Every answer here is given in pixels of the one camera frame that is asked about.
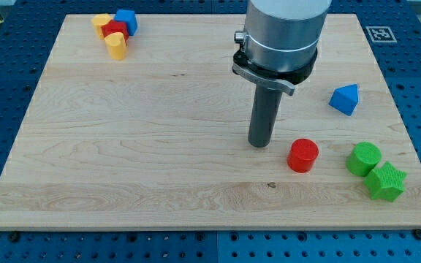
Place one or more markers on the white fiducial marker tag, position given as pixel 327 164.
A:
pixel 381 34

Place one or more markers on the green star block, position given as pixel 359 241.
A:
pixel 385 182

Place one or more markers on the yellow block rear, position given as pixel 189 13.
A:
pixel 98 21

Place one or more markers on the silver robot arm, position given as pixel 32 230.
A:
pixel 285 24

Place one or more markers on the black clamp with silver lever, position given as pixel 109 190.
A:
pixel 273 69

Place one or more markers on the blue triangular prism block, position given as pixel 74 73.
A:
pixel 345 99

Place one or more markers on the red cylinder block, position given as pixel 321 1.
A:
pixel 302 155

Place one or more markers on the wooden board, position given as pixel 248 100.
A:
pixel 158 141

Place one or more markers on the blue cube block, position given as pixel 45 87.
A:
pixel 129 17

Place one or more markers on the yellow block front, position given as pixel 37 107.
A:
pixel 116 45

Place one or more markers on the yellow block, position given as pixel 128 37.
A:
pixel 98 21
pixel 116 45

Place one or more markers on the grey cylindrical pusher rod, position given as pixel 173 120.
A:
pixel 264 111

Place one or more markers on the green cylinder block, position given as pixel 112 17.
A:
pixel 363 158

